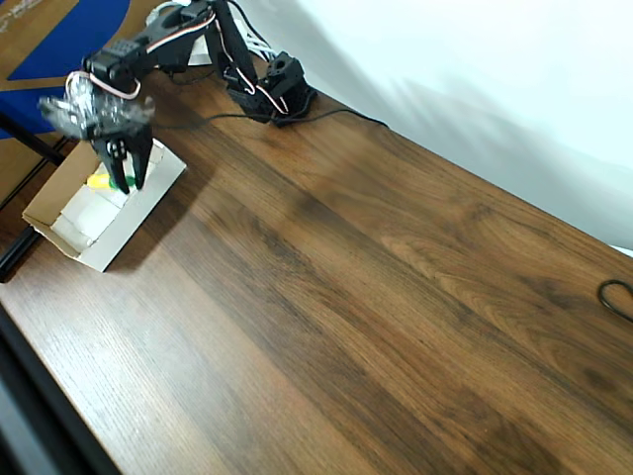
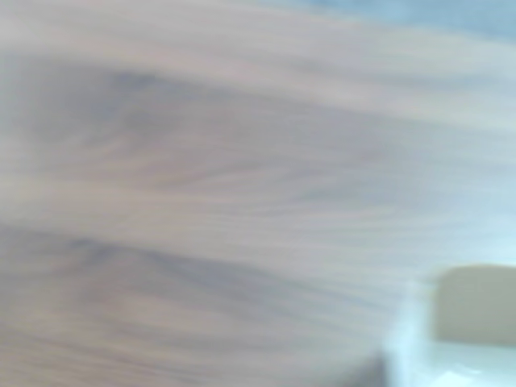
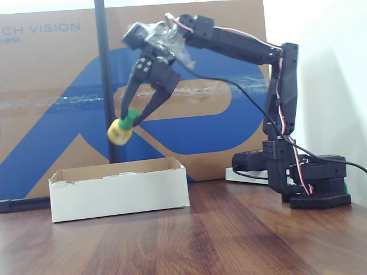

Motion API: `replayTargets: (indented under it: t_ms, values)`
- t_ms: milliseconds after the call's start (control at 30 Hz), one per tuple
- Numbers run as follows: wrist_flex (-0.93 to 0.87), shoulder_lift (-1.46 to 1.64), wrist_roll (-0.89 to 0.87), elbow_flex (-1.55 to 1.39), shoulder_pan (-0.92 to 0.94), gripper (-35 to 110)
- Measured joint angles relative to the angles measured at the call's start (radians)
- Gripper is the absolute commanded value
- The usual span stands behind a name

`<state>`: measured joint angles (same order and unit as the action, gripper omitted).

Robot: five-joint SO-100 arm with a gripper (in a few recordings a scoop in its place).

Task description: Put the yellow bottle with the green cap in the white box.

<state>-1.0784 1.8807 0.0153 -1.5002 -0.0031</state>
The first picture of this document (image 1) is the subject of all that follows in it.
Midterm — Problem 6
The yellow green small tool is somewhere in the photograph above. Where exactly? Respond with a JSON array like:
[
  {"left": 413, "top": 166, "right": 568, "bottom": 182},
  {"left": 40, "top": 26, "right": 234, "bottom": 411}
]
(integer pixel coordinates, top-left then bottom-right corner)
[{"left": 86, "top": 172, "right": 137, "bottom": 194}]

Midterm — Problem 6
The white cardboard box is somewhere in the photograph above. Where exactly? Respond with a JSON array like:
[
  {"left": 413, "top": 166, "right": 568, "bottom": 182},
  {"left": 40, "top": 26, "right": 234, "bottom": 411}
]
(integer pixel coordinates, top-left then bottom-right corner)
[{"left": 22, "top": 138, "right": 188, "bottom": 274}]

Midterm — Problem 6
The large brown blue cardboard box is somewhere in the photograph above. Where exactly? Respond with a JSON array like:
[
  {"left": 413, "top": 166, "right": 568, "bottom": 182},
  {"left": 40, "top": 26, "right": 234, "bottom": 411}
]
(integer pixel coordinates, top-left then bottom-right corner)
[{"left": 0, "top": 0, "right": 172, "bottom": 209}]

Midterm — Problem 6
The white paper padding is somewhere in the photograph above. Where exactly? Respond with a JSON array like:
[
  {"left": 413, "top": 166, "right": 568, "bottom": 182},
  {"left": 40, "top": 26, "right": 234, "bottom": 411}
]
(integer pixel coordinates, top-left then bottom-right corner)
[{"left": 51, "top": 142, "right": 165, "bottom": 248}]

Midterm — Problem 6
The black metal pole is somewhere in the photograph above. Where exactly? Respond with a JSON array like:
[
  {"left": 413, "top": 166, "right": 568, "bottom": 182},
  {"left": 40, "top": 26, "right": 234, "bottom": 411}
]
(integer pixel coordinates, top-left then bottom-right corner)
[{"left": 0, "top": 112, "right": 66, "bottom": 165}]

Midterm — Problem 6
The black metal base bar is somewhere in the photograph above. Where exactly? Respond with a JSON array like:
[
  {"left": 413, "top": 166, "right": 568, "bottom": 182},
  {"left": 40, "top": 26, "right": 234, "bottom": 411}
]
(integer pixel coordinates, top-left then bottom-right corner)
[{"left": 0, "top": 230, "right": 41, "bottom": 284}]

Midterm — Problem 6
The plastic-wrapped gripper camera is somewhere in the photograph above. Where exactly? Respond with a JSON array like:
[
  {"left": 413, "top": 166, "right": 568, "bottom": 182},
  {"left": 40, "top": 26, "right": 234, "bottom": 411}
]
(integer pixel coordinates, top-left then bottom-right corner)
[{"left": 38, "top": 73, "right": 157, "bottom": 140}]

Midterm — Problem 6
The thin black cable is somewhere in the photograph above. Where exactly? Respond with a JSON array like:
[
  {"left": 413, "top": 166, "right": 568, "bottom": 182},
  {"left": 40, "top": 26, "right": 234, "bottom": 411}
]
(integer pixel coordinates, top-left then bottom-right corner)
[{"left": 147, "top": 107, "right": 390, "bottom": 131}]

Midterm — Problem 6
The white cable bundle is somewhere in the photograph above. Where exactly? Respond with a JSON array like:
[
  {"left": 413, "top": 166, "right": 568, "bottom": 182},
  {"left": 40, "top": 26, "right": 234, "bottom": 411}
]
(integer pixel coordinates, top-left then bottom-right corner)
[{"left": 240, "top": 18, "right": 279, "bottom": 59}]

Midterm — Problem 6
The black cable loop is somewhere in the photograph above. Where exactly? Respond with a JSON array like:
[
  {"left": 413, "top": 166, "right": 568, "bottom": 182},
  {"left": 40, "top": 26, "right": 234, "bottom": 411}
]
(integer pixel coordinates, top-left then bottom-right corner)
[{"left": 596, "top": 279, "right": 633, "bottom": 324}]

